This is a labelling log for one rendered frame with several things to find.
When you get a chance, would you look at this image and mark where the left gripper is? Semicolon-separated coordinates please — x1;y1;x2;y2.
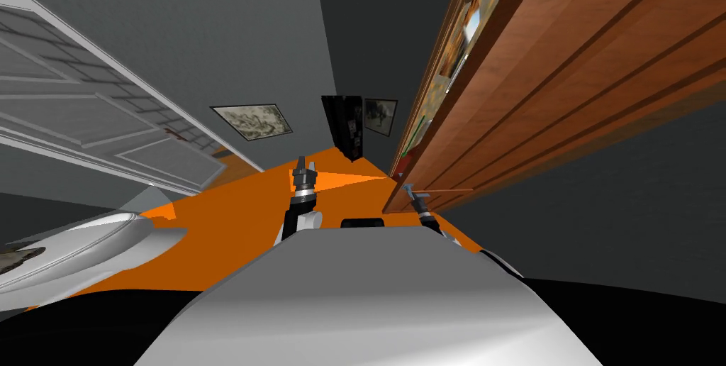
291;155;318;192

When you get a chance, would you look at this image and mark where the dark framed picture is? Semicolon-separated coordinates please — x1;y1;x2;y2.
362;98;398;138

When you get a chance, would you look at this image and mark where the black cabinet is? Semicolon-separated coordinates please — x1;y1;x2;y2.
320;94;365;163

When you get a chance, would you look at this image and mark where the white rounded tub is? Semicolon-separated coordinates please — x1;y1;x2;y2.
0;211;189;313

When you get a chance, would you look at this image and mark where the colourful poster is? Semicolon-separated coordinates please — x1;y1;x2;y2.
436;0;509;81

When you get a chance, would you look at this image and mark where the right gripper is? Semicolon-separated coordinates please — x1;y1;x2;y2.
406;187;429;214

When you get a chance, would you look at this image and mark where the white panelled door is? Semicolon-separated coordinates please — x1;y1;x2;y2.
0;0;265;196

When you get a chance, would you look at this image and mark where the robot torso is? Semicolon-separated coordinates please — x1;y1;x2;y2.
133;217;603;366

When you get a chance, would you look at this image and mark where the grey framed landscape picture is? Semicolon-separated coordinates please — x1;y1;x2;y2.
210;103;294;143

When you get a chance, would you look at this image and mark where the brown wooden door leaf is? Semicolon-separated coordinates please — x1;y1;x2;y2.
381;0;726;215

